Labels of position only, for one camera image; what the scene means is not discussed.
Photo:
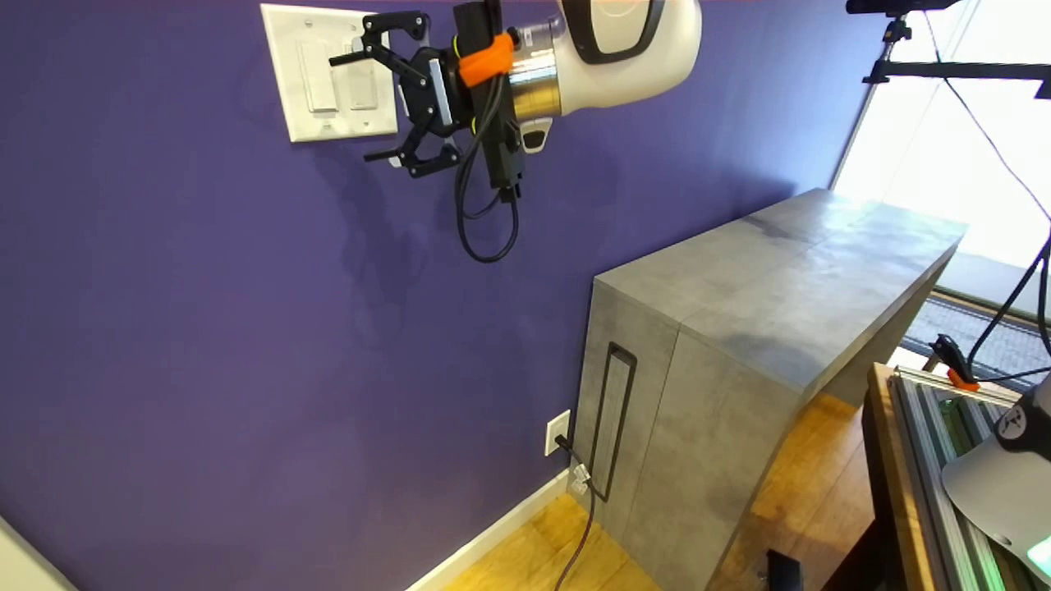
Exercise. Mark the white rocker light switch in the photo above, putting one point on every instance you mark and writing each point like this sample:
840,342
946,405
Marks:
320,72
359,85

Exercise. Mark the white wall outlet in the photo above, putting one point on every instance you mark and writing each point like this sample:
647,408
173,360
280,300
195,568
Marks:
555,434

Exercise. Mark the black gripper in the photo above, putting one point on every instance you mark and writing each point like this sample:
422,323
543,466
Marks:
443,95

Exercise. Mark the orange and black clamp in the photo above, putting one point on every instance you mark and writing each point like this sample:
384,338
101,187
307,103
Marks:
955,362

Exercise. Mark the small white wall adapter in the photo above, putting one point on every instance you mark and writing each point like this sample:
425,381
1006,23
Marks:
578,477

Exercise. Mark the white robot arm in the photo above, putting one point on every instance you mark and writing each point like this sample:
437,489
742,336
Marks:
635,51

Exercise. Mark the grey concrete-look desk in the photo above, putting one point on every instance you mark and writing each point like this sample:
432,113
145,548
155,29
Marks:
755,328

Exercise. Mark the white panel corner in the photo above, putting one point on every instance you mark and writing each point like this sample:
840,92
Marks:
27,561

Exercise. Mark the wooden table frame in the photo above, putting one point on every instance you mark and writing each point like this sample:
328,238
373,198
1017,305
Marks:
890,480

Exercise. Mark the black camera stand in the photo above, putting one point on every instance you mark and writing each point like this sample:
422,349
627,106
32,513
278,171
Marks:
890,67

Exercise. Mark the white rounded robot base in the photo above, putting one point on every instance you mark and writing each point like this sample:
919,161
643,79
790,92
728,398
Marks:
1006,492

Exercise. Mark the white double switch plate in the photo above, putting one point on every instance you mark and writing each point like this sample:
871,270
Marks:
297,110

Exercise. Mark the small black box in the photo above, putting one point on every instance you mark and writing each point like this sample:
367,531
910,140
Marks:
782,572

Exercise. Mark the white baseboard strip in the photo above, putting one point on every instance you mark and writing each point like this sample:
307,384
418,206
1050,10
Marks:
495,535

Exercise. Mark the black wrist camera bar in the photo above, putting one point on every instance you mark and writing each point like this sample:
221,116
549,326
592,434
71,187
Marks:
501,134

